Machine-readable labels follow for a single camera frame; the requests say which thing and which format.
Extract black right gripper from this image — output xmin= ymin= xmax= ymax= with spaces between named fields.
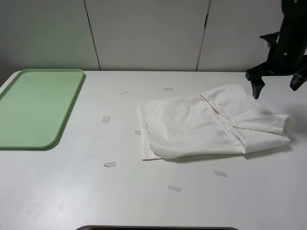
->
xmin=245 ymin=46 xmax=307 ymax=99

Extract white short sleeve shirt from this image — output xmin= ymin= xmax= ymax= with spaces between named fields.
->
xmin=138 ymin=84 xmax=292 ymax=161

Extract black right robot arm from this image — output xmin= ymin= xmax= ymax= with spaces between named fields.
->
xmin=246 ymin=0 xmax=307 ymax=99

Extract green plastic tray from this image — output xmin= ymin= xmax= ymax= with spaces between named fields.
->
xmin=0 ymin=69 xmax=86 ymax=150

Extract clear tape piece near right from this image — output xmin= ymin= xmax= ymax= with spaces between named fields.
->
xmin=213 ymin=170 xmax=227 ymax=177

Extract clear tape piece near centre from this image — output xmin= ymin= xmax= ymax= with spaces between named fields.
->
xmin=168 ymin=185 xmax=181 ymax=192

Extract clear tape piece mid left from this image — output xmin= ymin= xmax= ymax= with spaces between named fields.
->
xmin=102 ymin=115 xmax=110 ymax=124

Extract clear tape piece near left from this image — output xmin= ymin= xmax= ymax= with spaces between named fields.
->
xmin=104 ymin=162 xmax=116 ymax=168

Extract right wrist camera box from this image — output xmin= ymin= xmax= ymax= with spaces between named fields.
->
xmin=260 ymin=32 xmax=279 ymax=47

